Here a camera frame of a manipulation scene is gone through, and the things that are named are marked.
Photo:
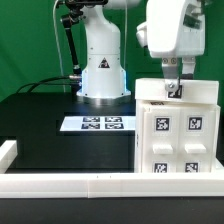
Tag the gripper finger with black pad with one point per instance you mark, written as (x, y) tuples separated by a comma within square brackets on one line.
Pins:
[(188, 67), (170, 73)]

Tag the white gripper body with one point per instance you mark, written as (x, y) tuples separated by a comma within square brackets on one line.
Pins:
[(175, 28)]

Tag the small white tagged box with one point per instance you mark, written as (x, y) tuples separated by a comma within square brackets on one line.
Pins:
[(188, 91)]

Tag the white cabinet body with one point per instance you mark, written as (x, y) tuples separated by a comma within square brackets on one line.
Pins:
[(144, 106)]

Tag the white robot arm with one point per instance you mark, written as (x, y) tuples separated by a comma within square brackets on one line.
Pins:
[(103, 79)]

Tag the flat white tag board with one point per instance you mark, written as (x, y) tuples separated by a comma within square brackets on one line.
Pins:
[(98, 123)]

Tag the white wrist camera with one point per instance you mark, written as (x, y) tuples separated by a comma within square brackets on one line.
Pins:
[(141, 34)]

